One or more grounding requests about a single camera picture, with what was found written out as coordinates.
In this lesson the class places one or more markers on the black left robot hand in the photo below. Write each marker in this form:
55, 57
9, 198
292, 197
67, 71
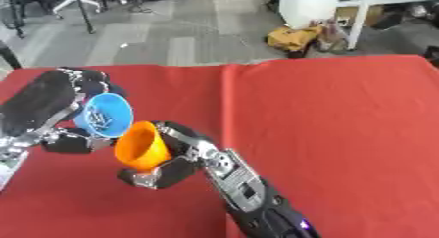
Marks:
35, 100

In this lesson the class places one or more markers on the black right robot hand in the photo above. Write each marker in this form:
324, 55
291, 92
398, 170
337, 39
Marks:
178, 173

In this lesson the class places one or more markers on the orange plastic cup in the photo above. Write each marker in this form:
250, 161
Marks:
140, 147

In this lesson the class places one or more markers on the blue plastic cup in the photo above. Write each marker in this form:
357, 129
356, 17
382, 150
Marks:
108, 116

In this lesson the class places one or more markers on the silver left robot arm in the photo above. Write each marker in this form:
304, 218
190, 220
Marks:
10, 160

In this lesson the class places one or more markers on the silver and black right robot arm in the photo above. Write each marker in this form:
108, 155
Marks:
257, 199

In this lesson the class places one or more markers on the small grey metal pieces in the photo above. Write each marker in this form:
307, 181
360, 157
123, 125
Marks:
100, 119

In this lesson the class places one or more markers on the black chair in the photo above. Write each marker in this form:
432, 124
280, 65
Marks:
14, 10

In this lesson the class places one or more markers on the black tripod leg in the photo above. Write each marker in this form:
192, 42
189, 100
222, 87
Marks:
86, 13

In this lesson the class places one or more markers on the white chair base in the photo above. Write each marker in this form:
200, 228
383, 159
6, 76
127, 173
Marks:
74, 2

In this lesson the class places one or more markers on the yellow bag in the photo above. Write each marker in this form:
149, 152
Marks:
292, 38

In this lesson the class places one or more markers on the tan cardboard box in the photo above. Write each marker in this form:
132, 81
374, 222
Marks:
372, 16

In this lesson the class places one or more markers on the white table frame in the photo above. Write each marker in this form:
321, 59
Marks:
361, 16

